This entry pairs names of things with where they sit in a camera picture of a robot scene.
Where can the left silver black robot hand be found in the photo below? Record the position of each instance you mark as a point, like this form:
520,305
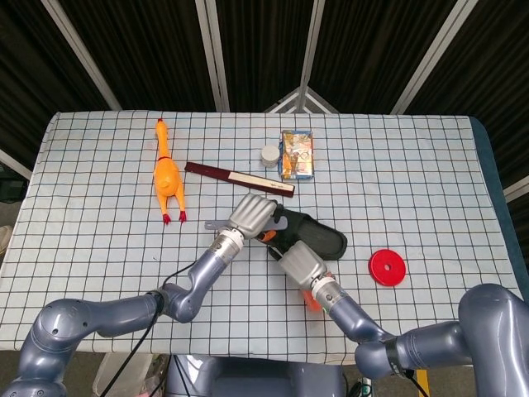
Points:
252,215

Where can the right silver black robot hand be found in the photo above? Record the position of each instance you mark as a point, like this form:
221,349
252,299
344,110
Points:
303,266

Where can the black rubber slipper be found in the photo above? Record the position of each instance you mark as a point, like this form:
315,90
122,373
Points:
322,240

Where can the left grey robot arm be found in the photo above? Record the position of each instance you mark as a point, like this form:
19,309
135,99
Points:
103,314

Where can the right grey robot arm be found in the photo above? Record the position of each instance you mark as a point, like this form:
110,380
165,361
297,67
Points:
434,339

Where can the dark red folded fan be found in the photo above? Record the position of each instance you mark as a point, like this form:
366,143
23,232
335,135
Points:
215,171

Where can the small white round jar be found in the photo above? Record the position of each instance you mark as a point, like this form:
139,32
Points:
270,156

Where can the red plastic disc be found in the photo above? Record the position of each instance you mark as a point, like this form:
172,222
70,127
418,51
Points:
378,269

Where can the colourful printed card box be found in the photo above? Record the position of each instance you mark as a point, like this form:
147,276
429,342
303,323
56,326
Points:
297,155

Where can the yellow rubber chicken toy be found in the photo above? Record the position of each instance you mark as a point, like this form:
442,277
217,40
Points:
167,178

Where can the grey robot torso base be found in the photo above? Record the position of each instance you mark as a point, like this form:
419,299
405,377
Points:
256,378

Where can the white triangular partition foot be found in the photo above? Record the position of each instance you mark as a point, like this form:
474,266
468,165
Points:
301,101

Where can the white black checked tablecloth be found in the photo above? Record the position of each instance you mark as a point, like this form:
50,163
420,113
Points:
103,207

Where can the clear plastic bag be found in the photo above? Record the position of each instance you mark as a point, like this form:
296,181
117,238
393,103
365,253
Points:
124,374

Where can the dark blue table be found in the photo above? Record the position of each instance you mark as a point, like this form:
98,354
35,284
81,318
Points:
496,165

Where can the white partition frame post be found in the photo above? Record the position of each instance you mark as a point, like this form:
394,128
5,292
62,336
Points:
215,54
430,54
82,54
310,41

